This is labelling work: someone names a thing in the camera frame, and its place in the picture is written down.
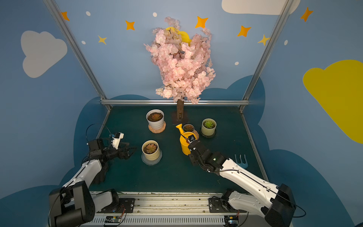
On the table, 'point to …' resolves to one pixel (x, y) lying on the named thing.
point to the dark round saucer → (207, 136)
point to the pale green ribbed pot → (206, 131)
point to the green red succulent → (188, 128)
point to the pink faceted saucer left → (158, 131)
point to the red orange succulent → (155, 117)
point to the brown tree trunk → (180, 109)
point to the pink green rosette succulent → (151, 148)
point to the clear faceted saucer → (151, 162)
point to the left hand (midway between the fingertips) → (131, 144)
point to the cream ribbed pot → (154, 155)
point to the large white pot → (155, 125)
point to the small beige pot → (184, 131)
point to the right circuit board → (231, 221)
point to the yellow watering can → (185, 138)
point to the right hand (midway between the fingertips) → (196, 150)
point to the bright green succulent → (208, 124)
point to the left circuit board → (112, 219)
